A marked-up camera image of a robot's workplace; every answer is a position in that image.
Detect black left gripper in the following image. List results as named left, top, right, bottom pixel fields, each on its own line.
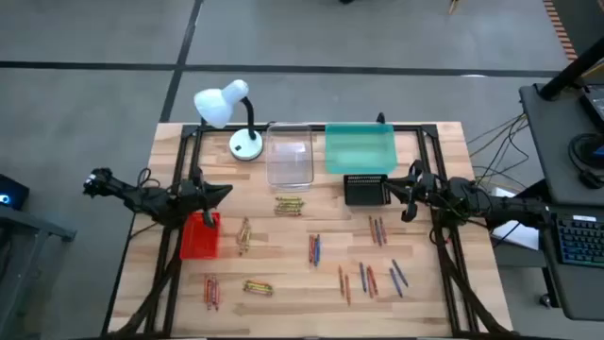
left=172, top=178, right=234, bottom=228

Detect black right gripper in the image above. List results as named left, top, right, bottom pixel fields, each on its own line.
left=382, top=172, right=449, bottom=212

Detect black plastic basket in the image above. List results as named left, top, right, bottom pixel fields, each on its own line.
left=343, top=173, right=392, bottom=207

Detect red plastic basket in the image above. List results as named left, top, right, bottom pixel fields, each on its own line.
left=179, top=211, right=222, bottom=261

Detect teal plastic tray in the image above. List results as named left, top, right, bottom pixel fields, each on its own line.
left=324, top=122, right=399, bottom=176

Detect clear plastic container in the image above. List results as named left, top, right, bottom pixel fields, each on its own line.
left=265, top=122, right=315, bottom=194

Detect white desk lamp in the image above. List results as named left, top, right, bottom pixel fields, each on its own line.
left=193, top=78, right=264, bottom=162

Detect white paper sheet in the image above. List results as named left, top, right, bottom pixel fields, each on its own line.
left=489, top=186, right=540, bottom=251

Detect grey desk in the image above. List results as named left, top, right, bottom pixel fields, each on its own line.
left=518, top=82, right=604, bottom=207

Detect grey metal cart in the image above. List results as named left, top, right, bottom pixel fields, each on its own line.
left=0, top=202, right=77, bottom=340

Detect black backlit keyboard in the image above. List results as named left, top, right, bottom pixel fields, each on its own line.
left=555, top=212, right=604, bottom=269

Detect black headphones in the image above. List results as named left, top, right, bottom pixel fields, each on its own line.
left=567, top=131, right=604, bottom=191

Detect black device with blue light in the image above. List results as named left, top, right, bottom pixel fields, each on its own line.
left=0, top=173, right=30, bottom=212

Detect black pole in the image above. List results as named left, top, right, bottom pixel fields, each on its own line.
left=537, top=35, right=604, bottom=102

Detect grey keyboard shelf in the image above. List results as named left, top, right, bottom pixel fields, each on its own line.
left=539, top=202, right=604, bottom=323

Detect black laptop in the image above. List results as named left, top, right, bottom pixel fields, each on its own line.
left=579, top=83, right=604, bottom=134

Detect orange black striped strip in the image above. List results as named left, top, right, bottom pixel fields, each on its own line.
left=542, top=0, right=579, bottom=62

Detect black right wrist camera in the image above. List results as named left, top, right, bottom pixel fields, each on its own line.
left=400, top=201, right=420, bottom=224

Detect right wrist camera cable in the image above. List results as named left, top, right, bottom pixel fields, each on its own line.
left=408, top=159, right=425, bottom=186

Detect black metal table frame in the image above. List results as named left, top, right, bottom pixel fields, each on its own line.
left=106, top=123, right=509, bottom=339

